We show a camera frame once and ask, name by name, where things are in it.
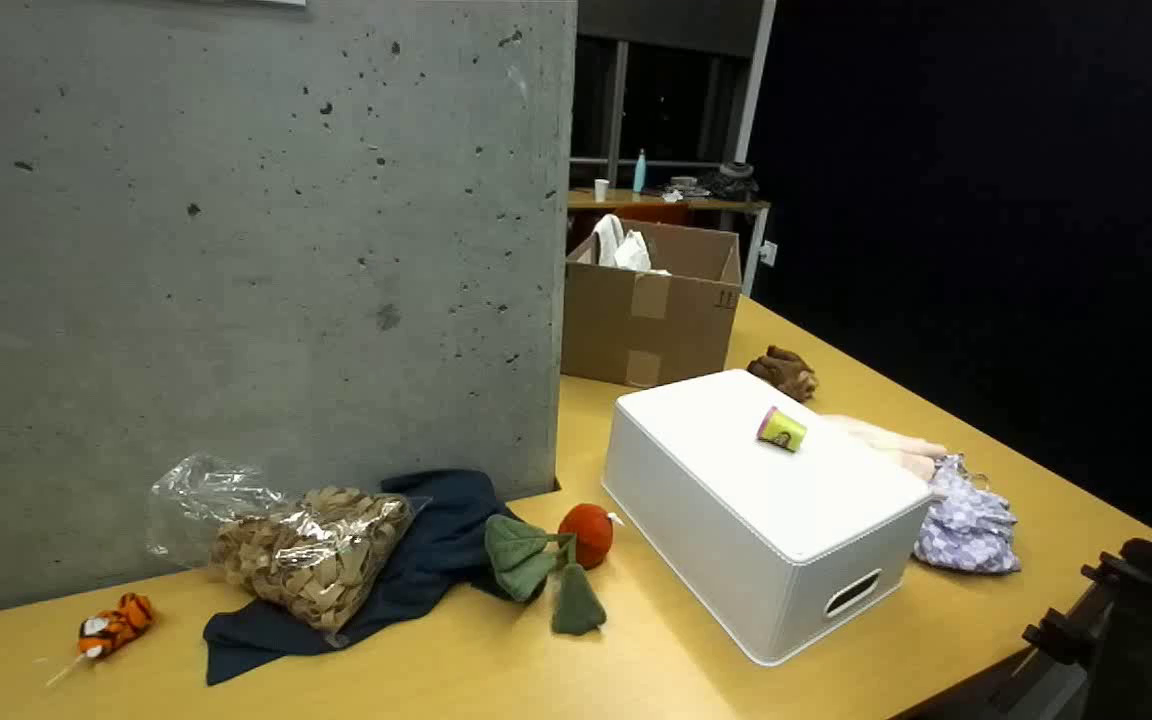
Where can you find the blue bottle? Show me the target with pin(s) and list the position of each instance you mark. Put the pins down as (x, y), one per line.
(641, 174)

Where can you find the white plastic bag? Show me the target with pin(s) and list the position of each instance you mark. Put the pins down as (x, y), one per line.
(618, 244)

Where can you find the clear bag of corks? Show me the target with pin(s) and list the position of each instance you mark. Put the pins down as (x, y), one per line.
(312, 553)

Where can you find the pink shirt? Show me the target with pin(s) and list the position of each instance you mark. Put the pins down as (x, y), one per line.
(899, 444)

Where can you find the brown cardboard box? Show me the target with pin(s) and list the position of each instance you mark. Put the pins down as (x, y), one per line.
(654, 326)

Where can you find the purple floral cloth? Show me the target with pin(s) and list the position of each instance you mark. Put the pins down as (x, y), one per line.
(964, 527)

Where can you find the black camera tripod equipment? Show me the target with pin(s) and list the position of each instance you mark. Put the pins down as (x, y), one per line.
(1091, 660)

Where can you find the white plastic storage box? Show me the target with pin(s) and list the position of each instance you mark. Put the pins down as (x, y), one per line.
(776, 544)

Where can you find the white cup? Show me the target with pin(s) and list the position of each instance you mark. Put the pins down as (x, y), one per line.
(603, 191)

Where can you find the background wooden desk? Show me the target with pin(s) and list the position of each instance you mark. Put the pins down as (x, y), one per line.
(654, 207)

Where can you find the orange tiger toy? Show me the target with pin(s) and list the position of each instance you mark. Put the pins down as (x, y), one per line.
(104, 632)

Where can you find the green cloth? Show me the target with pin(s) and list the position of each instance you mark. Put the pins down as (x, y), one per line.
(524, 559)

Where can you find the dark object on desk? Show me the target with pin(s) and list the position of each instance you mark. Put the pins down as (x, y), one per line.
(729, 180)

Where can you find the dark blue cloth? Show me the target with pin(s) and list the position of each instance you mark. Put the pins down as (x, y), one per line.
(438, 553)

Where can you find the brown crumpled cloth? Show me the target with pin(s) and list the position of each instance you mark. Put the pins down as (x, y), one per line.
(787, 369)

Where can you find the red plush tomato toy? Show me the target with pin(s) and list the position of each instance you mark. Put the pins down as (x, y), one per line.
(591, 527)

